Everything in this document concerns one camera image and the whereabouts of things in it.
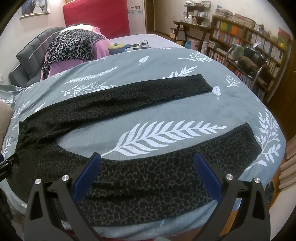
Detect black leopard print pants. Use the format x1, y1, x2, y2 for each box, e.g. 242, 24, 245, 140
8, 74, 261, 226

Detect tan pillow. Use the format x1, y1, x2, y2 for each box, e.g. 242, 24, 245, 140
0, 101, 14, 147

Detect grey leaf print duvet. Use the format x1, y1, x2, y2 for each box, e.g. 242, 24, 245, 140
1, 48, 286, 240

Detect black chair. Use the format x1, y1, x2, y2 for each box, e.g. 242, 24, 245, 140
225, 44, 273, 89

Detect grey tufted headboard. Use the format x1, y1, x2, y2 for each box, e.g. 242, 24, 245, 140
9, 27, 64, 88

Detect grey leopard print garment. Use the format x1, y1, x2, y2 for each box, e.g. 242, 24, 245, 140
42, 29, 106, 78

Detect pink blanket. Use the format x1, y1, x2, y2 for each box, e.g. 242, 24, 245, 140
40, 26, 112, 81

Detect yellow blue toy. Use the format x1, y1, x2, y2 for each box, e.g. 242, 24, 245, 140
108, 43, 125, 55

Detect wooden bookshelf with books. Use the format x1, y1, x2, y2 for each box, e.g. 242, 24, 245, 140
207, 13, 290, 101

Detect wooden desk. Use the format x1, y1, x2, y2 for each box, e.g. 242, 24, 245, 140
172, 21, 211, 49

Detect red wall panel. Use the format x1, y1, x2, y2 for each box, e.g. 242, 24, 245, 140
63, 0, 130, 39

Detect framed wall picture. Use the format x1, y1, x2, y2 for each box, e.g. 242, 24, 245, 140
19, 0, 50, 19

